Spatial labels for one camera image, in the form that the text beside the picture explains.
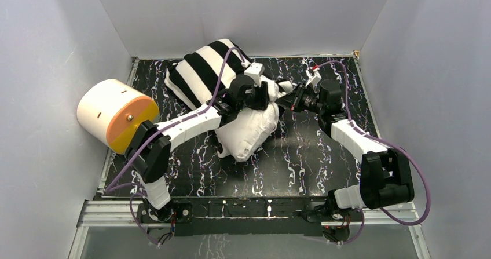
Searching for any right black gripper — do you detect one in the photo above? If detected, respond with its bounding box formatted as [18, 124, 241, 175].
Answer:
[274, 82, 325, 115]

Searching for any white pillow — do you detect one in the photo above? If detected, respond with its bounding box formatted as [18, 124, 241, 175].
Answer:
[215, 103, 279, 162]

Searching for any black white striped pillowcase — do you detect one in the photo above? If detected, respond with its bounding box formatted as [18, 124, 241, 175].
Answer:
[164, 39, 253, 110]

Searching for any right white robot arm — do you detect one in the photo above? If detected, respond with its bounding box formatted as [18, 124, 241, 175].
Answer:
[276, 80, 415, 221]

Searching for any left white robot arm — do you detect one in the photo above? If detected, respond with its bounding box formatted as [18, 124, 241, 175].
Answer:
[124, 75, 277, 222]

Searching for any white orange cylinder roll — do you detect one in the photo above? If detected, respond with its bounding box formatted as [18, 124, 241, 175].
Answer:
[76, 79, 160, 154]

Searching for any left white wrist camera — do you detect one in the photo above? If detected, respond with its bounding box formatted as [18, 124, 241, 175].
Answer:
[244, 62, 265, 78]

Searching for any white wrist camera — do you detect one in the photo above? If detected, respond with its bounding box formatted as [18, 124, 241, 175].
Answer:
[306, 66, 322, 89]
[244, 62, 265, 78]

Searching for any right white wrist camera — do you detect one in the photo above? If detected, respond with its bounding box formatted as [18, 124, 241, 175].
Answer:
[306, 66, 322, 89]

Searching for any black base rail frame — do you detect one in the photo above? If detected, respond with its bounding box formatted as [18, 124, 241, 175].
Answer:
[138, 194, 361, 243]

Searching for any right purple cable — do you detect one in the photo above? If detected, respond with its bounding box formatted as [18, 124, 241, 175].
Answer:
[310, 60, 432, 228]

